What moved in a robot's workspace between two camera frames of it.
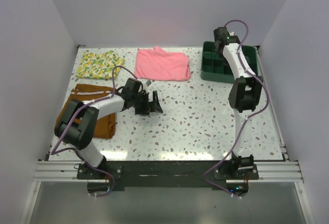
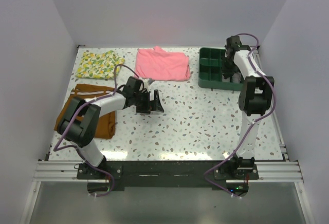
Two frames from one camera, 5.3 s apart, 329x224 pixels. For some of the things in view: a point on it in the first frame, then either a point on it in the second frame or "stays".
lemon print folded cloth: (99, 65) stays
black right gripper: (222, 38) -> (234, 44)
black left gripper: (153, 107) stays
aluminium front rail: (66, 172) stays
